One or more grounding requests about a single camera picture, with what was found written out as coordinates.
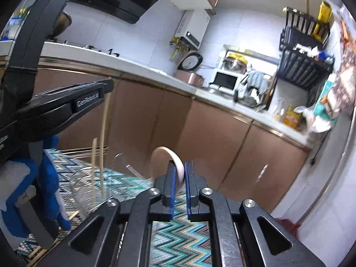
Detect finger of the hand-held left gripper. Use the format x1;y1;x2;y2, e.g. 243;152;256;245
32;81;97;103
19;79;115;117

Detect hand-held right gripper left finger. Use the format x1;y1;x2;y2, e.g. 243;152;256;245
36;160;178;267

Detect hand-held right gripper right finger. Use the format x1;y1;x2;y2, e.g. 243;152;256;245
184;160;326;267

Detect pink ceramic spoon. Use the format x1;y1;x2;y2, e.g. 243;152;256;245
150;146;185;194

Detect wire utensil basket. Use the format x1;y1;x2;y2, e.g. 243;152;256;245
74;152;146;221

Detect person's left hand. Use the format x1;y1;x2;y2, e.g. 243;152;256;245
0;134;72;246

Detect metal wok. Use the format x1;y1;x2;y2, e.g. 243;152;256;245
50;10;73;38

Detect black gas stove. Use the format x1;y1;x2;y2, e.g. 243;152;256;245
44;39;121;58

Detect brown base cabinets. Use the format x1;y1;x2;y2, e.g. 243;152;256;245
0;67;312;212

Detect zigzag patterned mat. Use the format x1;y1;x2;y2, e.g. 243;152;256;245
17;149;212;267

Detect yellow gas valve pipes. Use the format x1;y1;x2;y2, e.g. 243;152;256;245
170;37;190;61

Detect pink rice cooker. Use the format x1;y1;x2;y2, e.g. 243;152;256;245
175;52;206;87

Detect black range hood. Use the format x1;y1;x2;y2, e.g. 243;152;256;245
46;0;192;25

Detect dark red floor mat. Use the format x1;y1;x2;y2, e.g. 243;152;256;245
274;218;300;240

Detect dark cooking pan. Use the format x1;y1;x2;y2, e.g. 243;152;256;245
239;96;269;109

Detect white water heater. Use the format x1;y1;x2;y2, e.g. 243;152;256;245
175;9;210;49

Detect white microwave oven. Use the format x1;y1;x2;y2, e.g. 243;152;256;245
209;70;240;92

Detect clear spray bottle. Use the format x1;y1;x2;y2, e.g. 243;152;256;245
274;98;287;122

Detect orange bottle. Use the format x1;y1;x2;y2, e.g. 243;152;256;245
284;104;302;129

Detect grey hanging cloth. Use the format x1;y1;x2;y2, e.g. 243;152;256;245
236;71;269;97

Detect glass bowl with yellow lid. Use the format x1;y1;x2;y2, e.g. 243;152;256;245
222;52;248;72

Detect white plastic bag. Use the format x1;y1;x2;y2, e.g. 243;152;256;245
295;106;332;133

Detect patterned hanging cloth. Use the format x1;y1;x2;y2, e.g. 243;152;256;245
314;19;356;126

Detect yellow package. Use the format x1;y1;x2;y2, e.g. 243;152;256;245
311;1;333;38

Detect black wall rack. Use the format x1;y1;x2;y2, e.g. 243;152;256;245
279;6;335;90

